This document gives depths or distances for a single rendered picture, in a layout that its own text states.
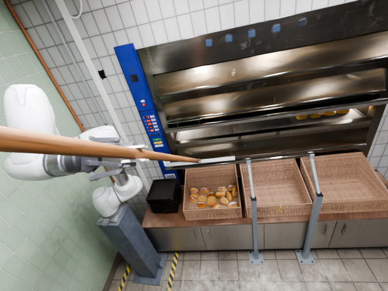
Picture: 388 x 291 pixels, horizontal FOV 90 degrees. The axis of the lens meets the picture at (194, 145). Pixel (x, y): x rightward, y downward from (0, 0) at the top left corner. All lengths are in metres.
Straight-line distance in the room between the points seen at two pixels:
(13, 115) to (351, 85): 2.06
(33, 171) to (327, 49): 1.86
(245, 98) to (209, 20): 0.66
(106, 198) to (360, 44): 2.18
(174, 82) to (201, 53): 0.33
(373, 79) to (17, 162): 2.20
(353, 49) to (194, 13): 1.17
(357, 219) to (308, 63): 1.36
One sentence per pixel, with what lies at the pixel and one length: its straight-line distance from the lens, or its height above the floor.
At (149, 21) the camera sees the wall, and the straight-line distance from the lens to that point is 1.71.
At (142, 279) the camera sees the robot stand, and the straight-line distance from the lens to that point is 2.62.
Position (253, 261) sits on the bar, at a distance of 2.46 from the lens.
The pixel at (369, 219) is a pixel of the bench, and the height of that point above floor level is 0.55.
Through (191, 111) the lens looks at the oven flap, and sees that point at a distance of 1.82.
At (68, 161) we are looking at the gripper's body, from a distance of 0.65.
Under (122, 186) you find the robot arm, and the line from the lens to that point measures 1.64.
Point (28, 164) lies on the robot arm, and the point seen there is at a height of 1.99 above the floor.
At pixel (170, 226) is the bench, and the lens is 2.10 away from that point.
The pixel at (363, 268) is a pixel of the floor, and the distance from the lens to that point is 2.67.
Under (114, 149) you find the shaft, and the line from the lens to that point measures 0.45.
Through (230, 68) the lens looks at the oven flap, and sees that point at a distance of 1.71.
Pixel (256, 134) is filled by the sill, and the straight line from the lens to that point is 1.98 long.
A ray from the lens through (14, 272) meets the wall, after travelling 1.92.
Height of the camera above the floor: 2.24
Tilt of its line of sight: 33 degrees down
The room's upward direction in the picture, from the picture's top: 14 degrees counter-clockwise
